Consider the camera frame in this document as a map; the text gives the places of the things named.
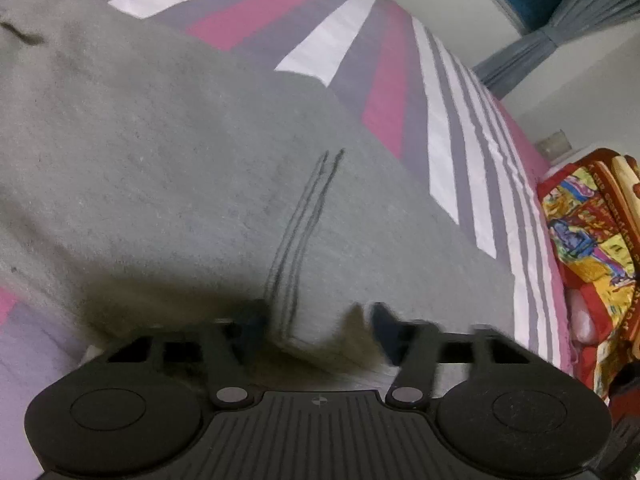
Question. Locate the red yellow printed quilt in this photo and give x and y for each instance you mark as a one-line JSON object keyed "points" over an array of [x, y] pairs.
{"points": [[585, 240]]}

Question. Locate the pale pink pillow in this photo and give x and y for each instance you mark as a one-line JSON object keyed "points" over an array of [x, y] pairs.
{"points": [[584, 321]]}

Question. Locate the cream brown printed blanket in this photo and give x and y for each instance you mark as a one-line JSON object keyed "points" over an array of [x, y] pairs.
{"points": [[627, 172]]}

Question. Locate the grey cylindrical container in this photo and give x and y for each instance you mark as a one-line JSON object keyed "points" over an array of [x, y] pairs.
{"points": [[554, 143]]}

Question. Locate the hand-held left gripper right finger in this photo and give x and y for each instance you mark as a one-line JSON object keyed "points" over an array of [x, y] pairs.
{"points": [[384, 326]]}

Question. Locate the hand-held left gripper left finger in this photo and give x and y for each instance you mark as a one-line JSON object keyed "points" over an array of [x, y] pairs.
{"points": [[252, 321]]}

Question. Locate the grey curtain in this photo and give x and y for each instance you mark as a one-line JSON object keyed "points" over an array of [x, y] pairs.
{"points": [[550, 35]]}

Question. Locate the bed with striped sheet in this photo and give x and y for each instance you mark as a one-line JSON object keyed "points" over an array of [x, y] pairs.
{"points": [[390, 75]]}

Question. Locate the grey pants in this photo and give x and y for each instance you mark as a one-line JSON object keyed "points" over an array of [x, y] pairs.
{"points": [[175, 175]]}

